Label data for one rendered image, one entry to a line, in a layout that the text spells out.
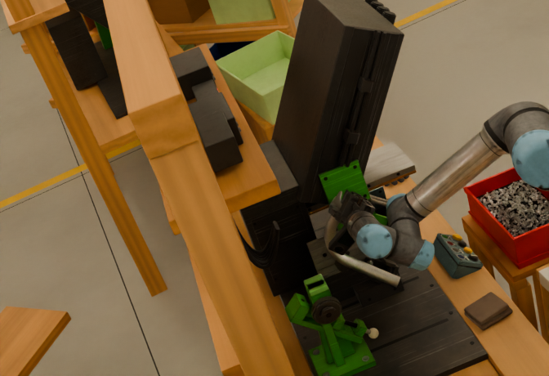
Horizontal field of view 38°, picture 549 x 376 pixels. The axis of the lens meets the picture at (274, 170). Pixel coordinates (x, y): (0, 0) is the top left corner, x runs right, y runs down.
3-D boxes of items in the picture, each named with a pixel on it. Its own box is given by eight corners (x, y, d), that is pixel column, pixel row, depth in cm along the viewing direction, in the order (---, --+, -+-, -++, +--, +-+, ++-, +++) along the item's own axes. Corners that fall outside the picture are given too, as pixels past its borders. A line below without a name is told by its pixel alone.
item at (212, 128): (230, 133, 193) (221, 108, 189) (244, 162, 180) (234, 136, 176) (203, 144, 192) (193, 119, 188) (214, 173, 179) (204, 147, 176)
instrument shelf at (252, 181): (209, 53, 253) (205, 42, 251) (282, 194, 176) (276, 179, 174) (135, 82, 251) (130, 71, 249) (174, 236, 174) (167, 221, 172)
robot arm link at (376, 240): (388, 266, 188) (355, 254, 186) (375, 250, 198) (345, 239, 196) (402, 235, 186) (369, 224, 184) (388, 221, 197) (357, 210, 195)
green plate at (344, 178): (372, 218, 234) (350, 153, 228) (381, 227, 226) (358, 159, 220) (336, 234, 234) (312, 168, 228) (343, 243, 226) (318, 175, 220)
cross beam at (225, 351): (173, 134, 285) (164, 113, 280) (256, 391, 174) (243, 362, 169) (160, 140, 284) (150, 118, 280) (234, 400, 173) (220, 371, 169)
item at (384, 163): (396, 149, 251) (394, 141, 250) (417, 173, 238) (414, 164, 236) (280, 195, 249) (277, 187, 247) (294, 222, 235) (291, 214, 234)
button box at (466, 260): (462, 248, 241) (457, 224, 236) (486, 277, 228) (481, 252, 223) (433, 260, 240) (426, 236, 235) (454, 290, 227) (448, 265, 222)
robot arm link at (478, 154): (520, 73, 186) (372, 200, 208) (533, 98, 177) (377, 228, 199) (553, 101, 190) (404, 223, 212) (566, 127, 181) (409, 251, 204)
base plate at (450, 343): (347, 160, 296) (346, 155, 294) (488, 358, 202) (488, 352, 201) (241, 202, 293) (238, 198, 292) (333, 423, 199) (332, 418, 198)
